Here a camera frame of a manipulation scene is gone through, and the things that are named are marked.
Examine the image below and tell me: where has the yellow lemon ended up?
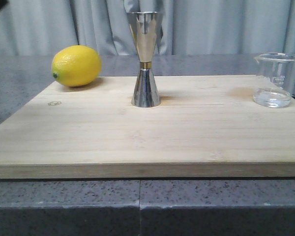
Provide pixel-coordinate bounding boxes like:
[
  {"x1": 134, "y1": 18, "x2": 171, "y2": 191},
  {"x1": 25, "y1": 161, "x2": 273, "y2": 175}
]
[{"x1": 51, "y1": 45, "x2": 101, "y2": 87}]

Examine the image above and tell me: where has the grey curtain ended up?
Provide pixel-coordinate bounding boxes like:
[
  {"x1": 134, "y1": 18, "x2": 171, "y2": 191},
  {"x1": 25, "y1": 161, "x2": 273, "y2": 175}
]
[{"x1": 0, "y1": 0, "x2": 295, "y2": 56}]

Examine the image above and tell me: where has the wooden cutting board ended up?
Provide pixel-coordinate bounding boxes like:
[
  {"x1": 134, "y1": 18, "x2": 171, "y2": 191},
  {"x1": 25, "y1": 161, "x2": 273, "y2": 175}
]
[{"x1": 0, "y1": 75, "x2": 295, "y2": 178}]

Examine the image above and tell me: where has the clear glass beaker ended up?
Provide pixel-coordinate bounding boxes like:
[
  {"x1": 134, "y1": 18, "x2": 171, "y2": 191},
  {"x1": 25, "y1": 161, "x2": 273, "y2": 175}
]
[{"x1": 253, "y1": 53, "x2": 295, "y2": 108}]

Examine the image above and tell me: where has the silver double jigger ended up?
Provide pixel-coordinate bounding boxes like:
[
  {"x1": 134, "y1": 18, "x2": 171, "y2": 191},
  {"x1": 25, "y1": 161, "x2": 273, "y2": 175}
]
[{"x1": 127, "y1": 11, "x2": 162, "y2": 108}]

